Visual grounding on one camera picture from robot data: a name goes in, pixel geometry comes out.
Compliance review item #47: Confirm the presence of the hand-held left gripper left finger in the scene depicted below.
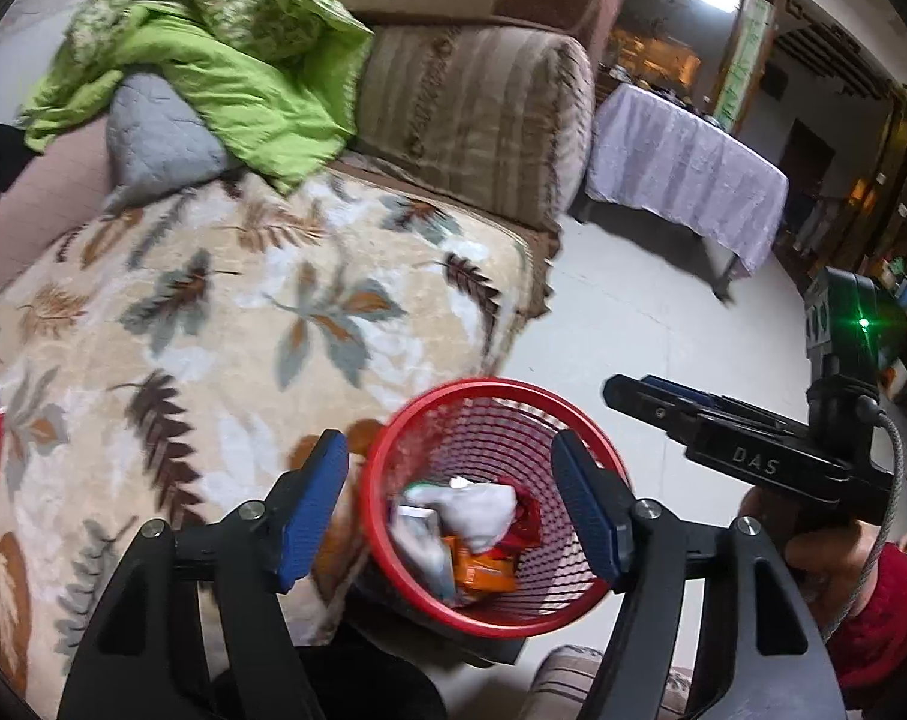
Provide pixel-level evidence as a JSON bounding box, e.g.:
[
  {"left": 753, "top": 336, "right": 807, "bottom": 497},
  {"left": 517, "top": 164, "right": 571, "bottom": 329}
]
[{"left": 56, "top": 427, "right": 350, "bottom": 720}]

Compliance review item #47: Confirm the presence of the grey braided cable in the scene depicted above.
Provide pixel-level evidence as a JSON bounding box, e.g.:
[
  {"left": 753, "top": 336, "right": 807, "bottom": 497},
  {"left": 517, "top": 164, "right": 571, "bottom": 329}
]
[{"left": 821, "top": 409, "right": 906, "bottom": 642}]

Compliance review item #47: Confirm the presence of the green patterned wall hanging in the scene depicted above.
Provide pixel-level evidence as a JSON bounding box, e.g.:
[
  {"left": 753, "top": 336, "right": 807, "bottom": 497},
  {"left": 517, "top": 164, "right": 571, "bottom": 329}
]
[{"left": 712, "top": 0, "right": 780, "bottom": 128}]

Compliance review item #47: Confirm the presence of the green quilt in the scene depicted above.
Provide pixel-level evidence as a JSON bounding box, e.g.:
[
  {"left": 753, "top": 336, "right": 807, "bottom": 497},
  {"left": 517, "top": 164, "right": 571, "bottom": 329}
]
[{"left": 19, "top": 0, "right": 376, "bottom": 196}]

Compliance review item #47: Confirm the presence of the table with lavender tablecloth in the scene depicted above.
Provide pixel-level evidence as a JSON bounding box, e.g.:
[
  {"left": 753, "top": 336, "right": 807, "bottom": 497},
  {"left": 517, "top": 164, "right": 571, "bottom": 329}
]
[{"left": 584, "top": 82, "right": 791, "bottom": 301}]

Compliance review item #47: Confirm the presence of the person's right forearm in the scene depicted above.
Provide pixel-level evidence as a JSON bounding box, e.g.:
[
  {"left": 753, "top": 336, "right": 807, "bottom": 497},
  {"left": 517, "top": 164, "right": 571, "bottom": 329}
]
[{"left": 824, "top": 540, "right": 907, "bottom": 713}]

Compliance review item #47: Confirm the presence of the grey quilted pillow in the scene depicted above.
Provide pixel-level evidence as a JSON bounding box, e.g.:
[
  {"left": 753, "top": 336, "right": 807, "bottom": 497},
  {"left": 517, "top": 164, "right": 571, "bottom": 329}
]
[{"left": 104, "top": 71, "right": 245, "bottom": 203}]

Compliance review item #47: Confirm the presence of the striped fabric stool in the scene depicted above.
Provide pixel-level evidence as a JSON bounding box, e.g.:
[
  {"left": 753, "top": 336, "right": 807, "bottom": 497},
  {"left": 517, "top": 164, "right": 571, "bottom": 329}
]
[{"left": 528, "top": 645, "right": 695, "bottom": 720}]

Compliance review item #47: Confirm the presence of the dark cloth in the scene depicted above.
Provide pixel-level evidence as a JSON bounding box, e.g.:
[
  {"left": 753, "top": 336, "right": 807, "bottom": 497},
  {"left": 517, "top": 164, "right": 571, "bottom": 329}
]
[{"left": 199, "top": 619, "right": 530, "bottom": 720}]

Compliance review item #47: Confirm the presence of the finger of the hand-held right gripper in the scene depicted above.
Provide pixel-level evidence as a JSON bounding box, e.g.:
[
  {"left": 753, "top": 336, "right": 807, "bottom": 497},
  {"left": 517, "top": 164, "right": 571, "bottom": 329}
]
[
  {"left": 641, "top": 373, "right": 785, "bottom": 432},
  {"left": 602, "top": 373, "right": 695, "bottom": 451}
]

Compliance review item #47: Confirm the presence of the leaf print beige blanket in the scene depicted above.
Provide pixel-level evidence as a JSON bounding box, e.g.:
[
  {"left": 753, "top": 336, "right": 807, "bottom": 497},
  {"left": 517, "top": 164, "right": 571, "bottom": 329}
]
[{"left": 0, "top": 169, "right": 552, "bottom": 698}]

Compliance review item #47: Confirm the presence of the red mesh basket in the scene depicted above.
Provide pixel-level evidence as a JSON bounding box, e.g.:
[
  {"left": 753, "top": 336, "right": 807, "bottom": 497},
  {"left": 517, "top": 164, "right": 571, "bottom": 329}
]
[{"left": 358, "top": 377, "right": 636, "bottom": 640}]

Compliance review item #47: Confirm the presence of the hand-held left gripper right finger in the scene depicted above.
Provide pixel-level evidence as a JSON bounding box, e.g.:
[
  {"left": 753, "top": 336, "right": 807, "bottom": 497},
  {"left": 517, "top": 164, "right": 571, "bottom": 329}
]
[{"left": 551, "top": 427, "right": 848, "bottom": 720}]

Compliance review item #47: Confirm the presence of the brown fabric sofa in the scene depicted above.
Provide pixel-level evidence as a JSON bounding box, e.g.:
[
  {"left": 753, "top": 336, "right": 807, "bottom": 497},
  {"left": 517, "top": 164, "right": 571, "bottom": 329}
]
[{"left": 0, "top": 0, "right": 627, "bottom": 301}]

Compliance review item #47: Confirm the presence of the orange snack packet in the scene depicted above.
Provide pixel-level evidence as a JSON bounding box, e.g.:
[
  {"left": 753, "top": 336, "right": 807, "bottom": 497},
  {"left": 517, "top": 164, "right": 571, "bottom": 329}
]
[{"left": 442, "top": 532, "right": 518, "bottom": 593}]

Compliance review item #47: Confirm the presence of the red and white paper box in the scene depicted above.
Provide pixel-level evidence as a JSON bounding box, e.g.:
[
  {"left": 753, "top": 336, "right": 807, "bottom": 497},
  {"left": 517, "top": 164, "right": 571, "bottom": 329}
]
[{"left": 502, "top": 487, "right": 545, "bottom": 548}]

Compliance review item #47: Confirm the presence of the person's right hand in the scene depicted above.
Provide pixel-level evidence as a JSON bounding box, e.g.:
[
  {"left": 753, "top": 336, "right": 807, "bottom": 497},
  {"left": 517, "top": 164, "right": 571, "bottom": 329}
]
[{"left": 738, "top": 486, "right": 885, "bottom": 616}]

